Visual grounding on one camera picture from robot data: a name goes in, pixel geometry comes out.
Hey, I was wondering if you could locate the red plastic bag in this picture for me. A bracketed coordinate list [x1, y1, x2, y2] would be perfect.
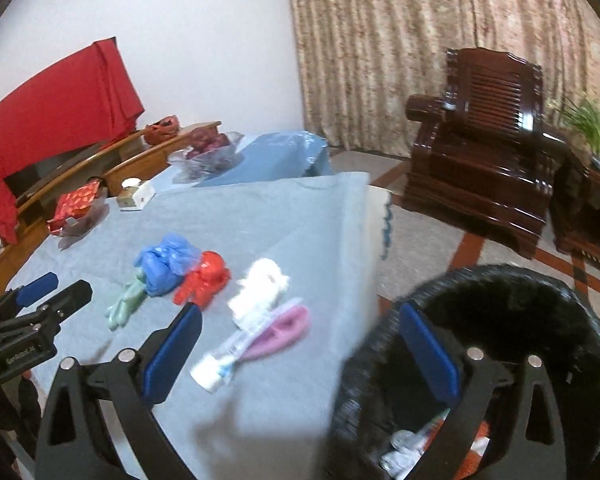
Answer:
[172, 251, 231, 311]

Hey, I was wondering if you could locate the potted green plant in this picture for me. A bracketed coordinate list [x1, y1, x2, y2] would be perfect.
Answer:
[547, 92, 600, 178]

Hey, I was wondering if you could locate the dark wooden armchair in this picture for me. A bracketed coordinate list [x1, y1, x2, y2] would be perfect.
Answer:
[400, 46, 568, 261]

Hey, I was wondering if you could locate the black lined trash bin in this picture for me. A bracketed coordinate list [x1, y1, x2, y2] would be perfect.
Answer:
[330, 263, 600, 480]

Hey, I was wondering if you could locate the white tissue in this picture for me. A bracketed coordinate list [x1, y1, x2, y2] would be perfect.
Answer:
[227, 258, 289, 318]

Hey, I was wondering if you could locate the blue tablecloth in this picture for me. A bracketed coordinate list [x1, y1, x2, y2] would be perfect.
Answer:
[152, 130, 333, 191]

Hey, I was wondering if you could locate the red snack packet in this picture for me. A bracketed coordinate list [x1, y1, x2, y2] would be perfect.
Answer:
[47, 182, 103, 235]

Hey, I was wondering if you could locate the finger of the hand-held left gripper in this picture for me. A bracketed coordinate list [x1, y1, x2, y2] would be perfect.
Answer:
[0, 280, 93, 347]
[0, 272, 60, 318]

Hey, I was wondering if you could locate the wooden television cabinet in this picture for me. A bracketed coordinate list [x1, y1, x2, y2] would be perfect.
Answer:
[0, 120, 223, 306]

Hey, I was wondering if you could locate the green glove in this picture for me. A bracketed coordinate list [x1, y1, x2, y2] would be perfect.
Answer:
[105, 267, 148, 331]

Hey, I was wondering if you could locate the television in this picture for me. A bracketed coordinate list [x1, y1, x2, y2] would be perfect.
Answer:
[2, 145, 103, 196]

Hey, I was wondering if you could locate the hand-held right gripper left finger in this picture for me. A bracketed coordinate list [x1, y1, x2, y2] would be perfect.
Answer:
[34, 304, 203, 480]

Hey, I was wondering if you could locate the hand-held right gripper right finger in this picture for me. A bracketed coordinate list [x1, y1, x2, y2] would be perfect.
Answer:
[395, 302, 568, 480]

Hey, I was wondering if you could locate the blue plastic bag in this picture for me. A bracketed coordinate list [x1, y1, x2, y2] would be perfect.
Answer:
[132, 232, 202, 297]

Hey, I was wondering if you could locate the toothpaste tube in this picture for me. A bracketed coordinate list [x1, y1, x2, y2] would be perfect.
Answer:
[190, 297, 303, 392]

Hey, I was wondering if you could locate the tissue box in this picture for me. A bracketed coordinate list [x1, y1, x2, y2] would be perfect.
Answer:
[117, 177, 157, 211]

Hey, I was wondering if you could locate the white cup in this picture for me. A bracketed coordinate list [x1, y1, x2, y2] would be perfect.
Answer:
[380, 452, 416, 476]

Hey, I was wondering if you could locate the glass fruit bowl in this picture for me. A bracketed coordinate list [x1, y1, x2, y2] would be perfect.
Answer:
[167, 131, 245, 185]

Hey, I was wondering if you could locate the red cloth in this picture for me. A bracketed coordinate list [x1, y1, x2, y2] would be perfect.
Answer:
[0, 37, 146, 243]

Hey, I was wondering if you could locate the patterned beige curtain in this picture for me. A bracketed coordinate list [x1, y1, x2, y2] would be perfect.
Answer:
[275, 0, 600, 161]

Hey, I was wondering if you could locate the cream scalloped tablecloth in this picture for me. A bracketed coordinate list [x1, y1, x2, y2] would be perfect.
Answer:
[367, 186, 396, 261]

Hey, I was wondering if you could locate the grey tablecloth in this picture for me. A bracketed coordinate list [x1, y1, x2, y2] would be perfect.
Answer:
[5, 172, 381, 461]

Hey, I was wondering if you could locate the dark wooden side table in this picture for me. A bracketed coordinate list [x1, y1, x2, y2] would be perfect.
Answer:
[550, 145, 600, 281]

